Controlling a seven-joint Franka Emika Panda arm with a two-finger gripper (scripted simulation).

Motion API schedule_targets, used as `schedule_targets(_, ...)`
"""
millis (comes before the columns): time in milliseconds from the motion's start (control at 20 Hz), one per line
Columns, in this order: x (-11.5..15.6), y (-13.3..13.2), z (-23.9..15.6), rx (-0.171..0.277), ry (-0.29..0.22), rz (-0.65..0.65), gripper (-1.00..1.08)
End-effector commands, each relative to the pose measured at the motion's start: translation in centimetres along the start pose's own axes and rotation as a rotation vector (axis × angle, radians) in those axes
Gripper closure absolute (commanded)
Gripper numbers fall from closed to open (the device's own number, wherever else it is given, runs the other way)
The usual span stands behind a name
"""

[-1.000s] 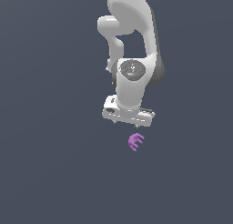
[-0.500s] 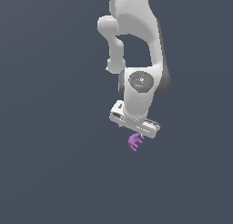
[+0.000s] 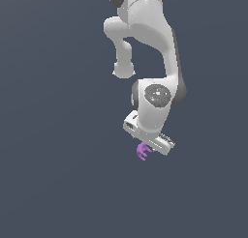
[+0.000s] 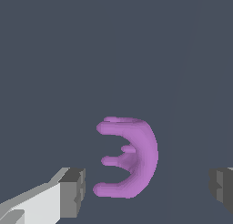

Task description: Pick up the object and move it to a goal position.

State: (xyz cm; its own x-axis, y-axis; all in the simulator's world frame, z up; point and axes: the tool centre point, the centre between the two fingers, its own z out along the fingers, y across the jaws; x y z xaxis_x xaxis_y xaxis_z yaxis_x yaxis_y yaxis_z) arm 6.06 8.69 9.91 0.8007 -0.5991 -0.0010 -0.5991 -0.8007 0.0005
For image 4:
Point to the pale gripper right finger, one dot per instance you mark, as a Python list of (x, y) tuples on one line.
[(223, 186)]

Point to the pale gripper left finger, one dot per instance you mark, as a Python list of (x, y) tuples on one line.
[(45, 200)]

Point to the purple curved pronged object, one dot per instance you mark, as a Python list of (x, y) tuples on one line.
[(144, 154)]

